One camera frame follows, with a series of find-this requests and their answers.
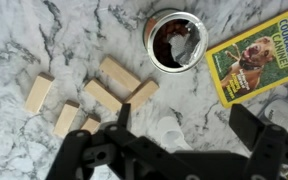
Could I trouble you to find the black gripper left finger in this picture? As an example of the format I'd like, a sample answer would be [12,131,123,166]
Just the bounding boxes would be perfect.
[45,102,185,180]

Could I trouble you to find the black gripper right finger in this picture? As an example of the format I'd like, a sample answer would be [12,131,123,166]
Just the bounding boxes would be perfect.
[228,103,288,180]

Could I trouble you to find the orange labelled can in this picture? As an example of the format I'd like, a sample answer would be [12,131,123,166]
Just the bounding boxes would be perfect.
[143,8,209,74]

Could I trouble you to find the light wooden block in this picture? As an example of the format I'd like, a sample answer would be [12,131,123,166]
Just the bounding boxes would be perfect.
[123,77,160,113]
[52,99,81,138]
[98,54,142,93]
[24,72,55,114]
[80,113,102,134]
[83,77,123,114]

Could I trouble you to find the white plastic scoop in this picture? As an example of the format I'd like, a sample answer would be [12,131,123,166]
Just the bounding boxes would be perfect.
[156,115,192,152]

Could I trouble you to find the yellow dog book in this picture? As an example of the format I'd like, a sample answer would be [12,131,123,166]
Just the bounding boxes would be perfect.
[204,3,288,109]

